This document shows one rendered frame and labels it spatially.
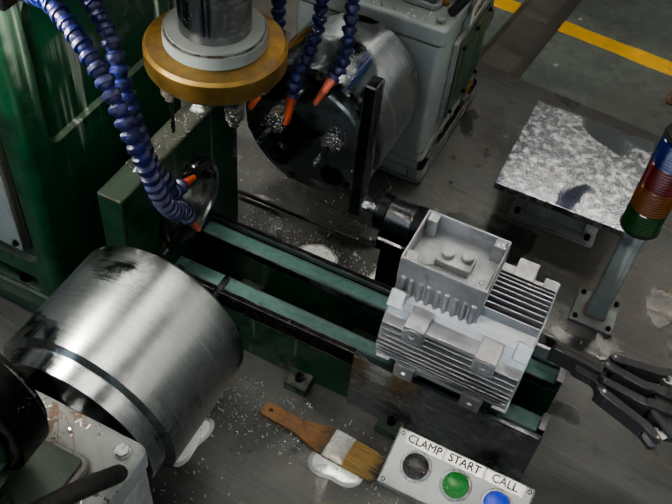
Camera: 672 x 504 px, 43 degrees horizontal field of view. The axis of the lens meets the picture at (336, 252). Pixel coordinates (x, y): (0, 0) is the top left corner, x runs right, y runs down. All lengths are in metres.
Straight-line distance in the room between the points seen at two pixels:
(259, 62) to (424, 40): 0.49
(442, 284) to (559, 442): 0.41
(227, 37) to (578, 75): 2.58
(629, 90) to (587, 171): 1.88
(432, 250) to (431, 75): 0.45
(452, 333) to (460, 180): 0.64
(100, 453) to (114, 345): 0.13
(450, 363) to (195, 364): 0.34
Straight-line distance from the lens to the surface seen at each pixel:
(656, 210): 1.35
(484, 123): 1.86
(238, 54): 1.04
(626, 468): 1.42
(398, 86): 1.41
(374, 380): 1.27
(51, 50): 1.15
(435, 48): 1.49
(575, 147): 1.68
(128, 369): 0.98
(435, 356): 1.14
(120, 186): 1.17
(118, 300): 1.02
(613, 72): 3.57
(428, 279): 1.10
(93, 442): 0.93
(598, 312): 1.54
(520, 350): 1.11
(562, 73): 3.48
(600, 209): 1.58
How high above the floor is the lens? 1.97
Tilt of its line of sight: 49 degrees down
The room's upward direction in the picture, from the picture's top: 7 degrees clockwise
